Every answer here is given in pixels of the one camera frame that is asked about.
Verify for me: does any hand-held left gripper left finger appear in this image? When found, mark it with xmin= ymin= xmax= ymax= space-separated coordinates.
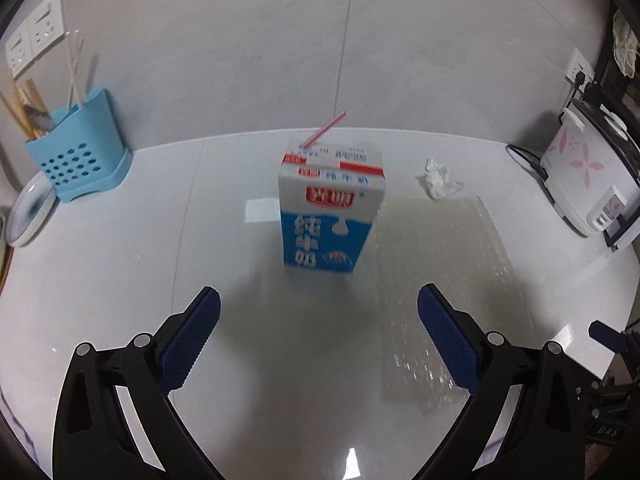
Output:
xmin=52 ymin=286 xmax=222 ymax=480

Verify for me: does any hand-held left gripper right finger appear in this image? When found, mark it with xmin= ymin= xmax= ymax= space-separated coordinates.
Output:
xmin=416 ymin=282 xmax=588 ymax=480

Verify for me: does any blue and white milk carton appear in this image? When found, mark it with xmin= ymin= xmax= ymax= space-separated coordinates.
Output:
xmin=277 ymin=141 xmax=388 ymax=274

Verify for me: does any red striped drinking straw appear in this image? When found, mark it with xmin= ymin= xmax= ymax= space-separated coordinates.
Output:
xmin=299 ymin=108 xmax=348 ymax=151

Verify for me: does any clear bubble wrap sheet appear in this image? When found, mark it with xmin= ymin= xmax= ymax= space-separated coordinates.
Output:
xmin=372 ymin=195 xmax=536 ymax=416

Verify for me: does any white microwave oven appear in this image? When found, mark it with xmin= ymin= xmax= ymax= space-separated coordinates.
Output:
xmin=602 ymin=205 xmax=640 ymax=251

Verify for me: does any crumpled white tissue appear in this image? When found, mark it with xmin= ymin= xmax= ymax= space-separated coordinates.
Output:
xmin=416 ymin=157 xmax=463 ymax=200

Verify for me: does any white floral rice cooker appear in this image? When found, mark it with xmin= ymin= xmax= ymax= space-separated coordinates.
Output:
xmin=540 ymin=97 xmax=640 ymax=238

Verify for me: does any round wooden board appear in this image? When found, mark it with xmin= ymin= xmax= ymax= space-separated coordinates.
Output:
xmin=0 ymin=245 xmax=13 ymax=296

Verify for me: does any blue patterned plate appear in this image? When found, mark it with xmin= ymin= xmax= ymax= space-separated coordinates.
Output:
xmin=6 ymin=172 xmax=58 ymax=248

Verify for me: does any blue plastic utensil holder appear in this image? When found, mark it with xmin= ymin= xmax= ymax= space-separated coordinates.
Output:
xmin=25 ymin=87 xmax=134 ymax=204

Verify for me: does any black metal rack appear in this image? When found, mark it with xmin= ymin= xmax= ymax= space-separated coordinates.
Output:
xmin=595 ymin=0 xmax=640 ymax=126

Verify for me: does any metal spoon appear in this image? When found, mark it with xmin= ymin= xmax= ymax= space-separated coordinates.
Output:
xmin=22 ymin=105 xmax=55 ymax=133

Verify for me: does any hanging beige cloth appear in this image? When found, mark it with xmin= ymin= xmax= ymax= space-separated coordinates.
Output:
xmin=612 ymin=10 xmax=640 ymax=78

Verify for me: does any bunch of bamboo chopsticks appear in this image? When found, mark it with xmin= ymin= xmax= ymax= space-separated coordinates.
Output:
xmin=0 ymin=77 xmax=51 ymax=141

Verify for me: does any white plastic chopstick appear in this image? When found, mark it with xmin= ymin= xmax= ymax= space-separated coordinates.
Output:
xmin=72 ymin=35 xmax=86 ymax=109
xmin=65 ymin=30 xmax=77 ymax=111

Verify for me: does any black power cable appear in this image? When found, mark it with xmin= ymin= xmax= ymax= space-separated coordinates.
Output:
xmin=506 ymin=144 xmax=551 ymax=181

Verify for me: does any white wall socket with plug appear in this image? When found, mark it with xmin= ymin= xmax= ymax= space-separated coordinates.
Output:
xmin=565 ymin=47 xmax=598 ymax=86

